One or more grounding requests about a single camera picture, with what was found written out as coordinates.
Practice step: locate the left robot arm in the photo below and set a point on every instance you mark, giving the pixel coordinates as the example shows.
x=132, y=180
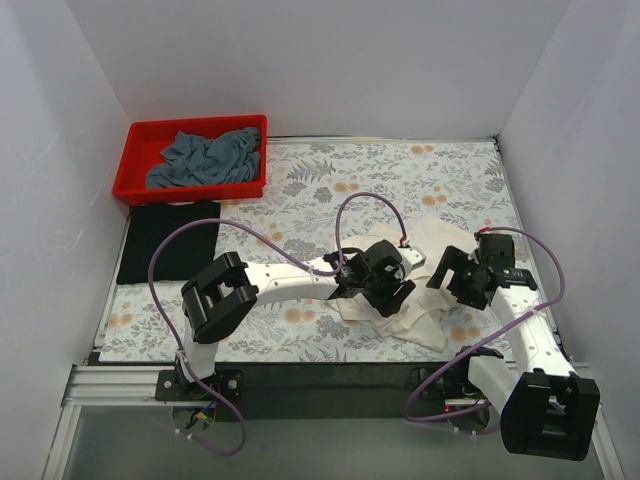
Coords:
x=218, y=299

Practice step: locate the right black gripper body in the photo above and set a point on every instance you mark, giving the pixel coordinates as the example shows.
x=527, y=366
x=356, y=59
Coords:
x=458, y=277

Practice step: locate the red plastic bin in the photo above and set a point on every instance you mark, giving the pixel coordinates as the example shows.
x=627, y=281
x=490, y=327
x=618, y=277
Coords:
x=142, y=151

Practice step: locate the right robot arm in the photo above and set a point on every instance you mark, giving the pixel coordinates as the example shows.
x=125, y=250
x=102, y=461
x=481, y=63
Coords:
x=546, y=408

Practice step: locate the folded black t shirt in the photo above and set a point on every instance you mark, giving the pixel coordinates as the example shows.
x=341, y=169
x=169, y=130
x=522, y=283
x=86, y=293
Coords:
x=184, y=257

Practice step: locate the cream white t shirt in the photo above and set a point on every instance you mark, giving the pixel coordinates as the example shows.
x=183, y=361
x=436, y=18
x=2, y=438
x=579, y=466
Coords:
x=418, y=320

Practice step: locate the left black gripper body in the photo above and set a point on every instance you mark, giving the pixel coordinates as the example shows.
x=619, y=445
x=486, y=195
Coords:
x=388, y=295

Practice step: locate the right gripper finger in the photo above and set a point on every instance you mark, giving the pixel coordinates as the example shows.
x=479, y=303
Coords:
x=453, y=260
x=463, y=288

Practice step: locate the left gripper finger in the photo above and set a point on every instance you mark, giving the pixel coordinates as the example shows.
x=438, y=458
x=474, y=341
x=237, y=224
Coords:
x=388, y=298
x=390, y=273

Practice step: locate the blue grey t shirt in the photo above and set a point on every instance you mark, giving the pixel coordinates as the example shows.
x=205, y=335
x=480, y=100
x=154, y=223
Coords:
x=192, y=160

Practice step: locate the floral patterned table mat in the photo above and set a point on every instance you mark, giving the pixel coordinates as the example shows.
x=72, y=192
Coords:
x=322, y=190

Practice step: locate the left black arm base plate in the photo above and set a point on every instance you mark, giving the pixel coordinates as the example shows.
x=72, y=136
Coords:
x=172, y=385

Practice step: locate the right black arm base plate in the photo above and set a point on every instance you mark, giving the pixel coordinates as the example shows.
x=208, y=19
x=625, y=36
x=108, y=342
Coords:
x=448, y=386

